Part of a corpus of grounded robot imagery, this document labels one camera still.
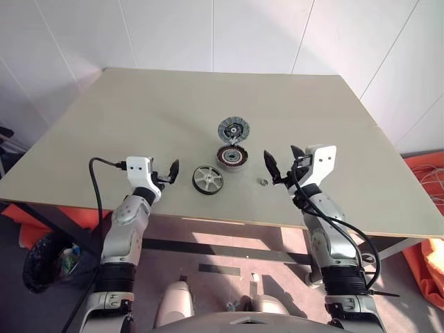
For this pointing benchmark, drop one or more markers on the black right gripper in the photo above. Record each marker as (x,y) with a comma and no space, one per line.
(289,180)

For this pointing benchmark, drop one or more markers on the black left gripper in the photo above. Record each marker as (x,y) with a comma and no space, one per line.
(161,178)

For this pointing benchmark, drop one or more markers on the grey motor stator housing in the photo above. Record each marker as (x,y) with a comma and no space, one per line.
(231,167)

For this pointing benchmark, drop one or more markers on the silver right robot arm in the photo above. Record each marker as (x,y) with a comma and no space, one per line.
(329,243)

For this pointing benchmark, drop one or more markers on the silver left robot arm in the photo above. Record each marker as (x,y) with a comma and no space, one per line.
(121,236)

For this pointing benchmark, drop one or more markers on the small silver nut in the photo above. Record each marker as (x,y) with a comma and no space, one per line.
(262,181)

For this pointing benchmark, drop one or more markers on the black floor tape strip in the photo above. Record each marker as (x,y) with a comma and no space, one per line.
(219,270)

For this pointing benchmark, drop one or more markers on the beige robot left leg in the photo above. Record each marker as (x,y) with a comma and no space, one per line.
(175,305)

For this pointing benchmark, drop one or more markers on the beige robot leg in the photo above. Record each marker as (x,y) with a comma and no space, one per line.
(175,305)
(274,305)

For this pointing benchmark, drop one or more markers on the green white trash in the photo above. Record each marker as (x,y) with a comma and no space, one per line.
(69,262)

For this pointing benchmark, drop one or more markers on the beige robot right leg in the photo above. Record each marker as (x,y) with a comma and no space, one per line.
(274,305)

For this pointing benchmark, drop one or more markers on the small grey metal fitting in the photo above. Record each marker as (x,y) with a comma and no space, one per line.
(233,305)

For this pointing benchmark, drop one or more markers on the orange fabric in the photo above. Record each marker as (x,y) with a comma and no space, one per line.
(27,216)
(433,274)

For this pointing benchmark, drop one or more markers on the black mesh waste bin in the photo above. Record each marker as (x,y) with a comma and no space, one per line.
(38,263)

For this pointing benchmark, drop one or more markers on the grey robot torso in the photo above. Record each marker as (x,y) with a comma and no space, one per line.
(243,324)

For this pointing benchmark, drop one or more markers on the black metal stand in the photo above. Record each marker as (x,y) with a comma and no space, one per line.
(7,145)

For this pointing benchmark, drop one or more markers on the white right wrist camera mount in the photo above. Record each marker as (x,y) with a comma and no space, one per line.
(322,163)

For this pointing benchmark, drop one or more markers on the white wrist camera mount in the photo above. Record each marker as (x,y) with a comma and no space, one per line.
(322,163)
(137,170)

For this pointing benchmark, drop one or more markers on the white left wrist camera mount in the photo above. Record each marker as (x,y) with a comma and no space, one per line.
(137,170)

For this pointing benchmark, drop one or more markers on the black table frame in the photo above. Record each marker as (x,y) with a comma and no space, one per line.
(208,248)

